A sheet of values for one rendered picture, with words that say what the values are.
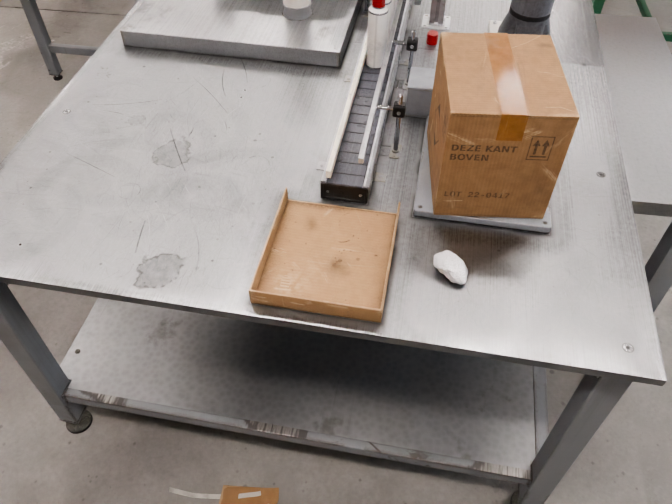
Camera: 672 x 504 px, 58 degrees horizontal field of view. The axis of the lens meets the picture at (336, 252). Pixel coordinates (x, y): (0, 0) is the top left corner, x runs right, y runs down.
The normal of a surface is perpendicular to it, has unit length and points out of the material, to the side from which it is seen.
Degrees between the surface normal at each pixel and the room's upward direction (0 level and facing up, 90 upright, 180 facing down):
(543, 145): 90
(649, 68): 0
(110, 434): 0
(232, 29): 0
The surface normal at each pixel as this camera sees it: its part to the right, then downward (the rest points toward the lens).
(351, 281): 0.00, -0.66
